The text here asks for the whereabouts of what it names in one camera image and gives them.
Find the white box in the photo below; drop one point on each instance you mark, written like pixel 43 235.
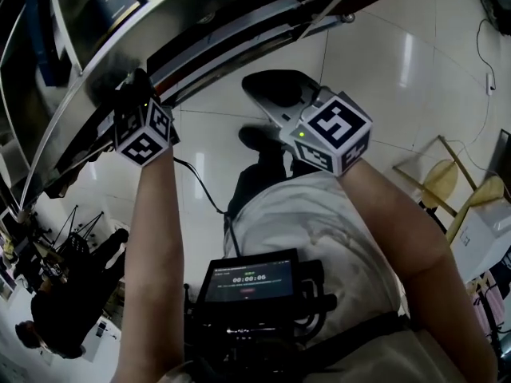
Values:
pixel 487 238

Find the person's black trousers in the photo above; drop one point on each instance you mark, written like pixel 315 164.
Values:
pixel 255 182

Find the person's right forearm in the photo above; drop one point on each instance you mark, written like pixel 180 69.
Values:
pixel 407 253

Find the black tripod stand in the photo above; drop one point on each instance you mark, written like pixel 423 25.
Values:
pixel 78 230

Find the dark blue box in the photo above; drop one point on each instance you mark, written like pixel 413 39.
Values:
pixel 42 30

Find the black chest monitor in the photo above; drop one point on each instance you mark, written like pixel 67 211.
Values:
pixel 249 277

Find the metal shelf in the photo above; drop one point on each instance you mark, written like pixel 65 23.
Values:
pixel 100 66

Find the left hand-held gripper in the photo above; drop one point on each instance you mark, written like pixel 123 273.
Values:
pixel 143 132

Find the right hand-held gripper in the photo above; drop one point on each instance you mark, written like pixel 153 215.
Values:
pixel 331 134

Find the person's left forearm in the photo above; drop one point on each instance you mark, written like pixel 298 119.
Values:
pixel 153 234

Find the white power adapter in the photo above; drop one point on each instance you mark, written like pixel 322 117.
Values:
pixel 490 82

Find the person's black shoe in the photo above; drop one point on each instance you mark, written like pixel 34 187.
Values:
pixel 255 137

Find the black chest rig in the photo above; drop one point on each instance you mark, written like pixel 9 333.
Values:
pixel 271 325

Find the pink cloth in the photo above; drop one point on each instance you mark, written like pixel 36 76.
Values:
pixel 493 305

